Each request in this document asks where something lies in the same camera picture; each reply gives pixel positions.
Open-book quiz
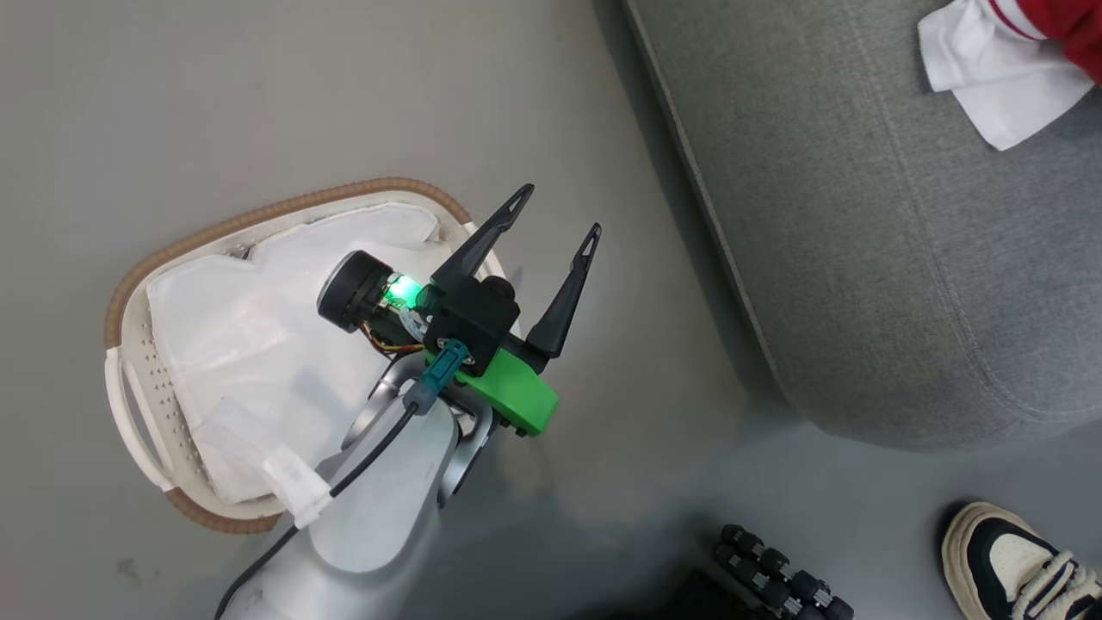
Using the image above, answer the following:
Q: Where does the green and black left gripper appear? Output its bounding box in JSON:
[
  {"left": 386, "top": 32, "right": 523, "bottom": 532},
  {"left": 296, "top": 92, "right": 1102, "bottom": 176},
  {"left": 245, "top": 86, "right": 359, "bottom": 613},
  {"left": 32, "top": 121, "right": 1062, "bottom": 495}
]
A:
[{"left": 430, "top": 183, "right": 604, "bottom": 438}]

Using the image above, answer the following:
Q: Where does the red jersey with white sleeves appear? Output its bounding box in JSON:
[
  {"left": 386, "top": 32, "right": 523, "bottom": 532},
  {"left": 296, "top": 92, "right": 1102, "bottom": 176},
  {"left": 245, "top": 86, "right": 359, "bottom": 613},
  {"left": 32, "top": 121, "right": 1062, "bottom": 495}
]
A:
[{"left": 916, "top": 0, "right": 1102, "bottom": 152}]

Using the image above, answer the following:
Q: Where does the grey fabric sofa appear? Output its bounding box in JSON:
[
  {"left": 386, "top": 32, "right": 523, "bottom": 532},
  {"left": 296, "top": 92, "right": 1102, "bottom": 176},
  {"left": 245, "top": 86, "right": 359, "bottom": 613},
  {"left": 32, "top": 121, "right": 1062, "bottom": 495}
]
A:
[{"left": 623, "top": 0, "right": 1102, "bottom": 450}]

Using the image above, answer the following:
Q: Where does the white cloth basket liner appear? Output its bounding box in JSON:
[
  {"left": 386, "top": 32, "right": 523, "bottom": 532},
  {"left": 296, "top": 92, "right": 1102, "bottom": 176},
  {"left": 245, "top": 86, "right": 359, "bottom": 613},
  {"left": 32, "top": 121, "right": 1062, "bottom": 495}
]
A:
[{"left": 145, "top": 201, "right": 442, "bottom": 506}]

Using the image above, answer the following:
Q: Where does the white tape tab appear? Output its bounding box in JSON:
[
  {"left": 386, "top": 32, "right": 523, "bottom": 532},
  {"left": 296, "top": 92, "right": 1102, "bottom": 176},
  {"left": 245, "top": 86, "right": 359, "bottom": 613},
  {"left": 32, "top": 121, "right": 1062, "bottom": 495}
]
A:
[{"left": 261, "top": 446, "right": 334, "bottom": 530}]

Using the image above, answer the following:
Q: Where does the black roller wheel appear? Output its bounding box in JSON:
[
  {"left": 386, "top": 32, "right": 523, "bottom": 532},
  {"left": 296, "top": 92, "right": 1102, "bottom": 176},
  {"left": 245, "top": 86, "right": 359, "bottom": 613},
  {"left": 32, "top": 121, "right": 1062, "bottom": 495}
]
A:
[{"left": 670, "top": 523, "right": 856, "bottom": 620}]

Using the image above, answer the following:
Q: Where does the white laundry basket brown rim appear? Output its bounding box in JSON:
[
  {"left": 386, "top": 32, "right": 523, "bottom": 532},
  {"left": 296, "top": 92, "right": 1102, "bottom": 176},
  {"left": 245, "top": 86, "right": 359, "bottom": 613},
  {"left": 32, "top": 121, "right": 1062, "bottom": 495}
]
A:
[{"left": 102, "top": 177, "right": 511, "bottom": 536}]

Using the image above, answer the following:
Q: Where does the white and black sneaker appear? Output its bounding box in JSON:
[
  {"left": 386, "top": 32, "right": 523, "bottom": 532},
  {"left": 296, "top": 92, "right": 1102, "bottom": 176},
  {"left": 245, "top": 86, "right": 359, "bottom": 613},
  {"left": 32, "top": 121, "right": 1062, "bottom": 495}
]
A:
[{"left": 939, "top": 501, "right": 1102, "bottom": 620}]

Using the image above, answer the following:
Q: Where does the black cable with teal plug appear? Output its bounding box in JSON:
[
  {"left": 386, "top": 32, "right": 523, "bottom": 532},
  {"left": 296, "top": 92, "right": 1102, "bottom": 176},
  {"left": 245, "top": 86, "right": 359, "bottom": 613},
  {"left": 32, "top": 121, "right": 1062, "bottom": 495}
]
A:
[{"left": 214, "top": 338, "right": 474, "bottom": 620}]

